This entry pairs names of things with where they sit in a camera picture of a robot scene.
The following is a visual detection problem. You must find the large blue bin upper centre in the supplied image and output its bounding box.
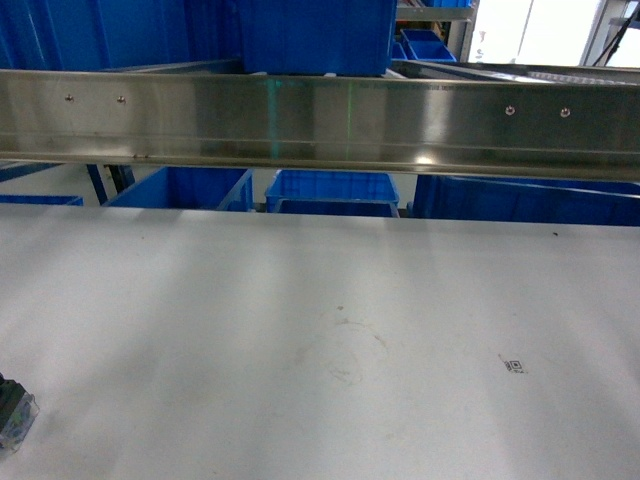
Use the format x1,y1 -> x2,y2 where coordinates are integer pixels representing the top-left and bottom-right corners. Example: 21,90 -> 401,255
237,1 -> 397,76

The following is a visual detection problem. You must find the large blue bin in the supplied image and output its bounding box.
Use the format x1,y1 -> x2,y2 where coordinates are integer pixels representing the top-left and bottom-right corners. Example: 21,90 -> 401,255
1,0 -> 241,71
237,1 -> 397,76

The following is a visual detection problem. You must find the small blue bin far background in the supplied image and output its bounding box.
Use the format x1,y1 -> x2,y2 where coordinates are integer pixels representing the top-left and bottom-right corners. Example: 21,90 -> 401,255
391,29 -> 457,62

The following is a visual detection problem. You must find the small QR code sticker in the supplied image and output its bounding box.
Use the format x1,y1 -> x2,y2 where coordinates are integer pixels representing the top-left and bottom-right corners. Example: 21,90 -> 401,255
502,359 -> 528,374

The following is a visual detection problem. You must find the blue bin edge far left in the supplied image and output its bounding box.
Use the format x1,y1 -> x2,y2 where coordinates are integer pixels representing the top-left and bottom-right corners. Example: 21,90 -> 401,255
0,194 -> 84,206

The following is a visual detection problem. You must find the large blue bin upper left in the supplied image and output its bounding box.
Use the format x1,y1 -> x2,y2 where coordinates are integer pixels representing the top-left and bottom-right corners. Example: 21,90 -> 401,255
1,0 -> 241,71

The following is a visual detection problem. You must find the blue bin below rail centre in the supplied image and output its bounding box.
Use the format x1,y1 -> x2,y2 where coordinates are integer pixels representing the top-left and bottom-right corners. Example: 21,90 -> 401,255
265,170 -> 399,218

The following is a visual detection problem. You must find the blue bin below rail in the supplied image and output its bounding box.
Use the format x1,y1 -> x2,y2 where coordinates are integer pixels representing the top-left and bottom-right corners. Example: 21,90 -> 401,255
106,167 -> 254,212
407,175 -> 639,227
265,170 -> 399,218

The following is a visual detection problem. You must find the stainless steel shelf rail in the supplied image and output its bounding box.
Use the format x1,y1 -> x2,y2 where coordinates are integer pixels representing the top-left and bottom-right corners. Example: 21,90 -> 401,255
1,70 -> 639,182

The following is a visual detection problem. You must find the blue bin below rail left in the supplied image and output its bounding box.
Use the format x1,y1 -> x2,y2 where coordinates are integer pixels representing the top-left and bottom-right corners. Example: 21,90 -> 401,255
106,167 -> 254,212

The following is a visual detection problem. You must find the blue bin below rail right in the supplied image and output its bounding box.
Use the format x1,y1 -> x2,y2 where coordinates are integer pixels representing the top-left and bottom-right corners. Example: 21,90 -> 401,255
407,175 -> 639,227

